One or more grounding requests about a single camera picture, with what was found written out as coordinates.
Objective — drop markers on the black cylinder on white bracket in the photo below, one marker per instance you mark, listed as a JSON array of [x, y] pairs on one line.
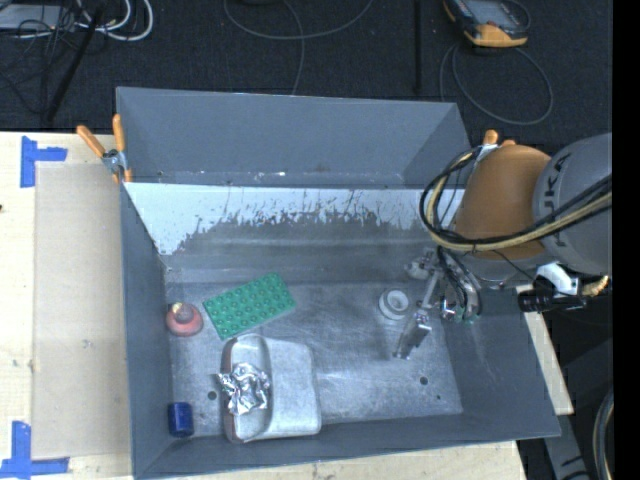
[[542, 299]]

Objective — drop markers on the red round knobbed toy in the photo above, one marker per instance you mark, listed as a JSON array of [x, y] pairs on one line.
[[183, 319]]

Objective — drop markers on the green studded flat plate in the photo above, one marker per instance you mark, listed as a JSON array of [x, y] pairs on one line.
[[248, 306]]

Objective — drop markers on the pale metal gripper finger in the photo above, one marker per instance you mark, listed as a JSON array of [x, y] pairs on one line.
[[419, 338], [406, 337]]

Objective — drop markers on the crumpled silver foil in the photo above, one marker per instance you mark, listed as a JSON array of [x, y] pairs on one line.
[[245, 388]]

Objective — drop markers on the pale wood flat board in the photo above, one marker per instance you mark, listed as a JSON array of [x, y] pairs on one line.
[[80, 293]]

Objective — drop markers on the blue small cylinder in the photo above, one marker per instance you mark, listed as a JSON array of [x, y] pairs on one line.
[[180, 419]]

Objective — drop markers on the grey metal bin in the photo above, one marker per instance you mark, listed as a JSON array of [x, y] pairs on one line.
[[350, 348]]

